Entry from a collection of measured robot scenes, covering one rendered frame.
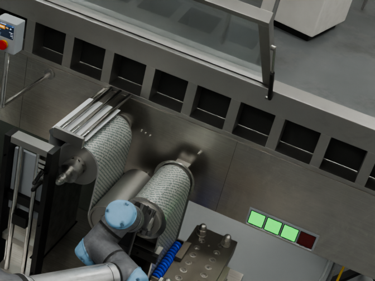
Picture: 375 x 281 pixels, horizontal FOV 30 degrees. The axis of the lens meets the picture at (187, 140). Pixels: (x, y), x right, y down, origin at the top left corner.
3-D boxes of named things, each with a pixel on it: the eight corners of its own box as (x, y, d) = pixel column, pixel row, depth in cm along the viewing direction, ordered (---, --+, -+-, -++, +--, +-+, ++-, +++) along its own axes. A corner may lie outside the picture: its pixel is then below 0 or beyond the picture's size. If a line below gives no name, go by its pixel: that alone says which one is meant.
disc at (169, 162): (150, 190, 242) (157, 154, 234) (150, 189, 242) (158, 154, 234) (190, 205, 238) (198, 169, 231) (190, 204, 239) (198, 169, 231)
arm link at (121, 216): (95, 216, 179) (118, 191, 179) (105, 220, 189) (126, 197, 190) (116, 237, 177) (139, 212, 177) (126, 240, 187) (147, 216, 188)
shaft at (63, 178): (52, 185, 208) (53, 177, 206) (62, 175, 213) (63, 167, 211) (61, 189, 207) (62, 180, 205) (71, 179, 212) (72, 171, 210)
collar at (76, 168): (57, 178, 214) (59, 161, 210) (66, 169, 219) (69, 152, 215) (75, 186, 212) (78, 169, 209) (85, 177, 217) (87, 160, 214)
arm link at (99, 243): (91, 274, 175) (120, 241, 176) (67, 246, 181) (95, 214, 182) (106, 281, 182) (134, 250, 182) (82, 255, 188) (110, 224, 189)
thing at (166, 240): (147, 279, 226) (158, 235, 217) (173, 239, 246) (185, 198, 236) (148, 279, 226) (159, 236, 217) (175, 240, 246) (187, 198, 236)
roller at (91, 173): (54, 174, 221) (60, 137, 214) (91, 140, 242) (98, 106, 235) (94, 191, 219) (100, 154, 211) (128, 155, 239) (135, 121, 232)
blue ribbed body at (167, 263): (148, 281, 228) (150, 273, 226) (173, 245, 246) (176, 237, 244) (158, 285, 227) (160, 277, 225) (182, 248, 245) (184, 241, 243)
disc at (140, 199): (118, 228, 221) (125, 190, 213) (119, 227, 221) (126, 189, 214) (161, 245, 218) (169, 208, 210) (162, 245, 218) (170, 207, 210)
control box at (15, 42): (-10, 49, 208) (-8, 18, 203) (2, 42, 213) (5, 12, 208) (10, 57, 207) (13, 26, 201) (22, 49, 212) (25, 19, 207)
